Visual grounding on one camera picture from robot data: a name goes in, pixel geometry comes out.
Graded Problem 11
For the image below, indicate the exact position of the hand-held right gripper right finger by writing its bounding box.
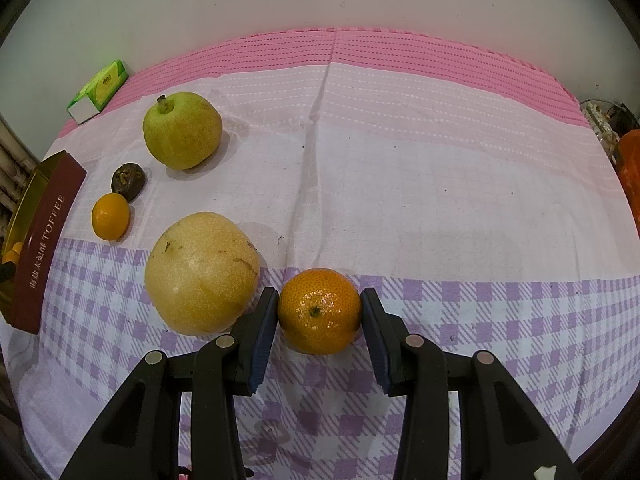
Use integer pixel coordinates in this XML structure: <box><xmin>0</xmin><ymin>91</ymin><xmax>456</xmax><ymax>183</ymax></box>
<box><xmin>360</xmin><ymin>287</ymin><xmax>583</xmax><ymax>480</ymax></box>

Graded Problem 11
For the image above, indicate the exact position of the yellow pear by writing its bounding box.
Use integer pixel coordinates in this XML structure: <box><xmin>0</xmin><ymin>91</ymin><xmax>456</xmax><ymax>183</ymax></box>
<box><xmin>145</xmin><ymin>212</ymin><xmax>261</xmax><ymax>336</ymax></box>

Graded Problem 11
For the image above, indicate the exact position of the small dark water chestnut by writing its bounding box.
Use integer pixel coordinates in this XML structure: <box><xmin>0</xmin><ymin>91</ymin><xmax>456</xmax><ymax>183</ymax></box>
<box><xmin>110</xmin><ymin>162</ymin><xmax>147</xmax><ymax>203</ymax></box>

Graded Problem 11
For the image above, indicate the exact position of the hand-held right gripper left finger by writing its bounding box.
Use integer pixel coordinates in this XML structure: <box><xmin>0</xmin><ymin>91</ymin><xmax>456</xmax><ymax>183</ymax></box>
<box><xmin>59</xmin><ymin>287</ymin><xmax>279</xmax><ymax>480</ymax></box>

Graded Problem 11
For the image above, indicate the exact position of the pink and purple checked cloth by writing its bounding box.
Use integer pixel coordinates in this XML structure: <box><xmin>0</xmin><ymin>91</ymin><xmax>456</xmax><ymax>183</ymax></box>
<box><xmin>0</xmin><ymin>26</ymin><xmax>640</xmax><ymax>480</ymax></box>

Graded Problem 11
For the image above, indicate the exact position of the beige ridged frame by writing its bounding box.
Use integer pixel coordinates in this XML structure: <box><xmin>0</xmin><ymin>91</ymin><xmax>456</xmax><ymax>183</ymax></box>
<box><xmin>0</xmin><ymin>115</ymin><xmax>43</xmax><ymax>216</ymax></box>

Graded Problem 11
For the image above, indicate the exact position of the orange plastic bag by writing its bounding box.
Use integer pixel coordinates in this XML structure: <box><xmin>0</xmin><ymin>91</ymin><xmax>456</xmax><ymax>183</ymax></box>
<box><xmin>616</xmin><ymin>129</ymin><xmax>640</xmax><ymax>233</ymax></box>

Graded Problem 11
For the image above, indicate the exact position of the maroon and gold tin box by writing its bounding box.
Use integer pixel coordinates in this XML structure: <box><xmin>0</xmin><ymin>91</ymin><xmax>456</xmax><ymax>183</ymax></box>
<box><xmin>0</xmin><ymin>150</ymin><xmax>87</xmax><ymax>335</ymax></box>

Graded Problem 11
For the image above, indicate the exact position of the green tissue packet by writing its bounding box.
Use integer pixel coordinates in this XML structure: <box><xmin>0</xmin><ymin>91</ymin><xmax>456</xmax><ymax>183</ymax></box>
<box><xmin>66</xmin><ymin>59</ymin><xmax>130</xmax><ymax>124</ymax></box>

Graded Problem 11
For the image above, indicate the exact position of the green pear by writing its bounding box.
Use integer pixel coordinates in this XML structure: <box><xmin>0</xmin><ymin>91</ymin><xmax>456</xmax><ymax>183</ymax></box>
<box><xmin>143</xmin><ymin>91</ymin><xmax>223</xmax><ymax>171</ymax></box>

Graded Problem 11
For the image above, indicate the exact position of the white object with cables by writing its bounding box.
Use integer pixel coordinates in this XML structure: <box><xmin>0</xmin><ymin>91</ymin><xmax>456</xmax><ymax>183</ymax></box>
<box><xmin>579</xmin><ymin>100</ymin><xmax>640</xmax><ymax>161</ymax></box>

